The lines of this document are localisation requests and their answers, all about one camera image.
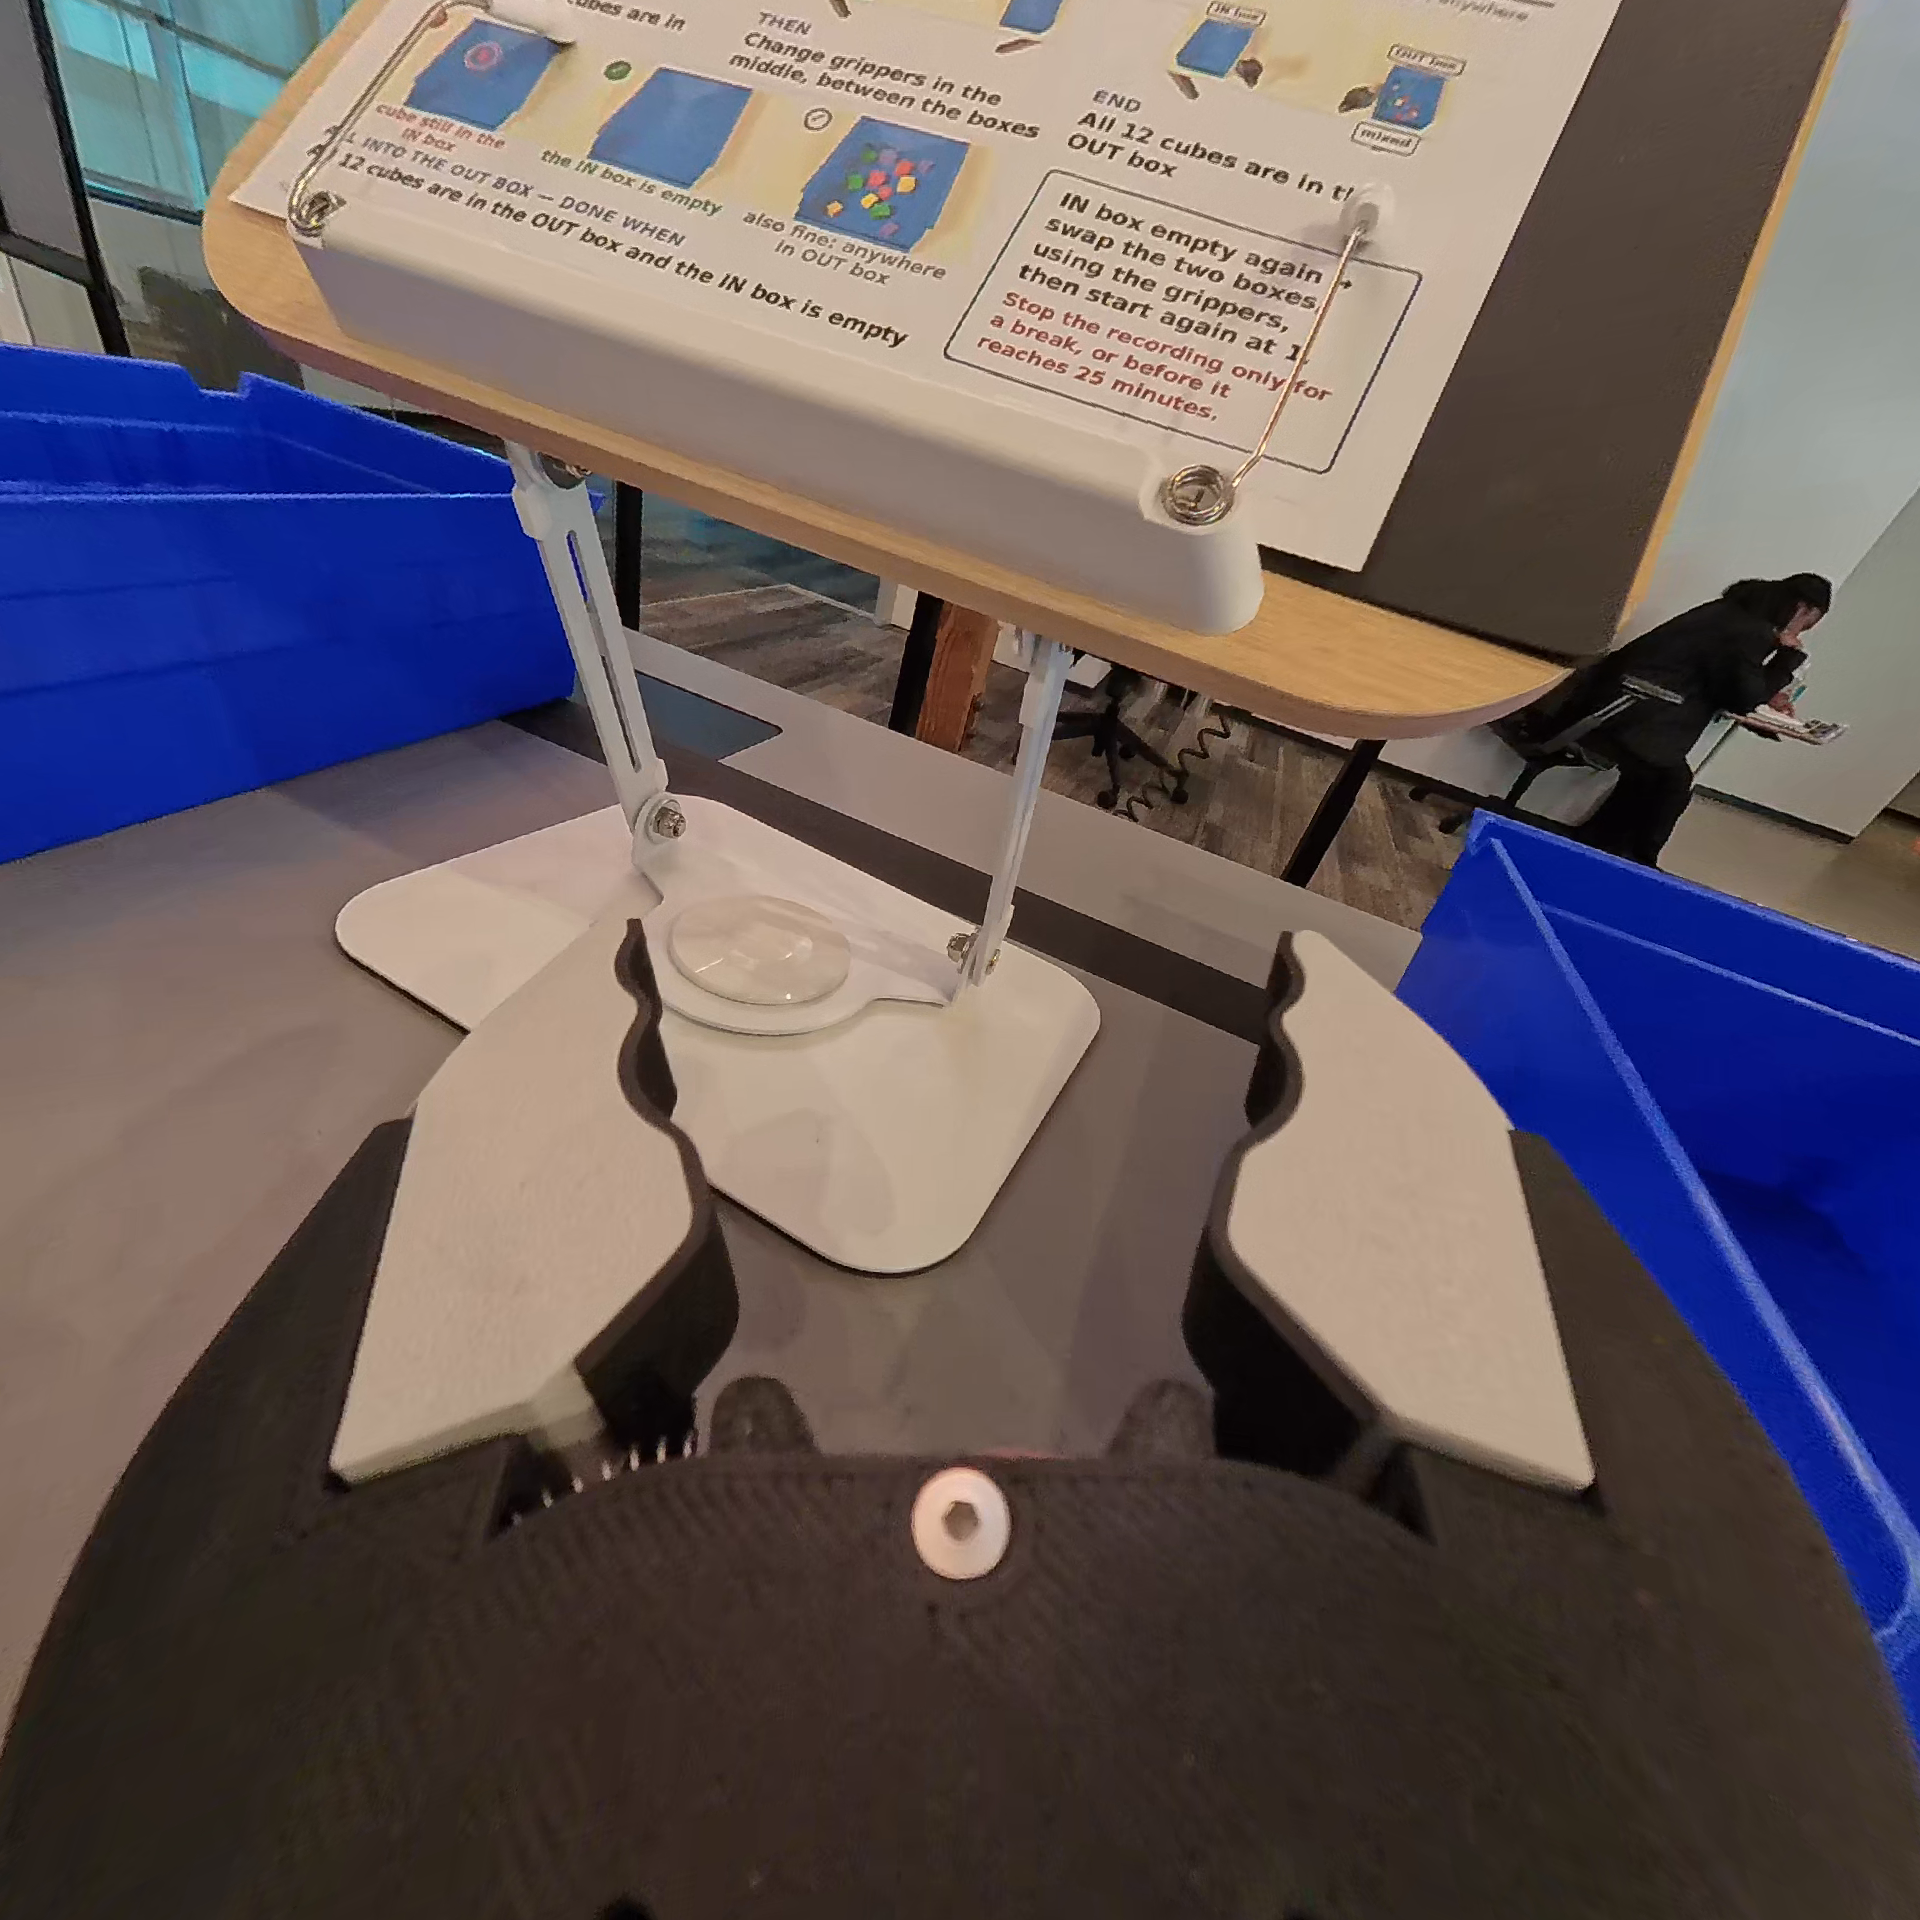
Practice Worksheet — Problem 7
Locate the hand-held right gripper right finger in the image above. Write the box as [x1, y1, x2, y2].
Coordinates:
[1198, 931, 1600, 1522]

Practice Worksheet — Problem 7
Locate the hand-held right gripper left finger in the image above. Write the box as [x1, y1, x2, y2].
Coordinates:
[325, 914, 742, 1505]

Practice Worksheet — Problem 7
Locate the blue plastic bin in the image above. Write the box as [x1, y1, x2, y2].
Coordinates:
[0, 344, 581, 867]
[1395, 807, 1920, 1774]

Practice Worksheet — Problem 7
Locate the black swivel chair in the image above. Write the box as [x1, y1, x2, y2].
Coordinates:
[1090, 667, 1206, 824]
[1440, 658, 1640, 837]

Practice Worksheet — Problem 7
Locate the white and wooden book stand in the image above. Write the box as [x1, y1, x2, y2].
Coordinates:
[199, 0, 1850, 1277]

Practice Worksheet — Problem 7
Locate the printed instruction sheet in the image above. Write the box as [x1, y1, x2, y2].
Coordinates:
[229, 0, 1628, 571]

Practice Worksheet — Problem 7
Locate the wooden post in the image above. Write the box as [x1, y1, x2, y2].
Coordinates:
[919, 590, 1003, 747]

